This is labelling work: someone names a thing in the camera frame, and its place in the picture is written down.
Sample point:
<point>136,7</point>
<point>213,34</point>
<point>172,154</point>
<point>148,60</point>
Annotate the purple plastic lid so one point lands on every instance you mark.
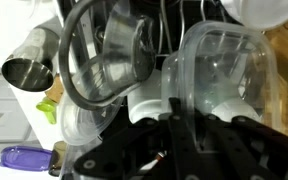
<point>25,158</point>

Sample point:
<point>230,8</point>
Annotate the white bowl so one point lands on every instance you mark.
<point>260,11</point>

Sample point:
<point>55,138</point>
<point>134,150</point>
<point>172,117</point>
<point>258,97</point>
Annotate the steel dish rack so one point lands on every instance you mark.
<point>64,66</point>

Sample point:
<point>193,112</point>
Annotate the green plastic spoon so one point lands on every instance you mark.
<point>45,106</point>

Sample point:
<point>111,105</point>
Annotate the clear glass bowl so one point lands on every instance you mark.
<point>84,123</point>

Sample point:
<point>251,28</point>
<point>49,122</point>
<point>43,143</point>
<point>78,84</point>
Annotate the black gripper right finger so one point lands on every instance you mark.
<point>257,153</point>

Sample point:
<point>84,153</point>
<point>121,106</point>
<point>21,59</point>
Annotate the white three drawer cabinet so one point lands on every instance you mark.
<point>4,133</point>

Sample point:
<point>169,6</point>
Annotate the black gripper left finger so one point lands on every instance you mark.
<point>134,150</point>

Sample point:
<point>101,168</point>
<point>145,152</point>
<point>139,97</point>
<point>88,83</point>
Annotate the smaller clear lunch box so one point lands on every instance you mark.
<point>230,66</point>

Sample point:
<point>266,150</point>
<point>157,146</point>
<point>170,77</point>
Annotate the stainless steel cup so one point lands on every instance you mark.
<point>34,50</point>

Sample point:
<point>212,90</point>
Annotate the clear glass cup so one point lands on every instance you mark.
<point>127,43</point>

